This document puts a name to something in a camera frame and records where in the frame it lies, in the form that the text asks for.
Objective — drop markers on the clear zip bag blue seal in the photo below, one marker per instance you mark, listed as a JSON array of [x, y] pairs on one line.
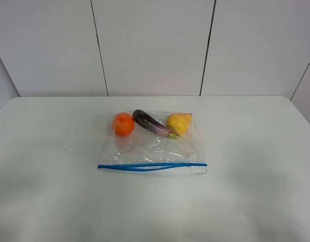
[[144, 151]]

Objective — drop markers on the purple eggplant toy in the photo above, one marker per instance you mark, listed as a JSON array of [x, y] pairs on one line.
[[149, 123]]

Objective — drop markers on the yellow pear toy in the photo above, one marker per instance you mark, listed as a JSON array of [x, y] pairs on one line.
[[179, 122]]

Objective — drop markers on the orange tomato toy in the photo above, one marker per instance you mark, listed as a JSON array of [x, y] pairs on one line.
[[123, 124]]

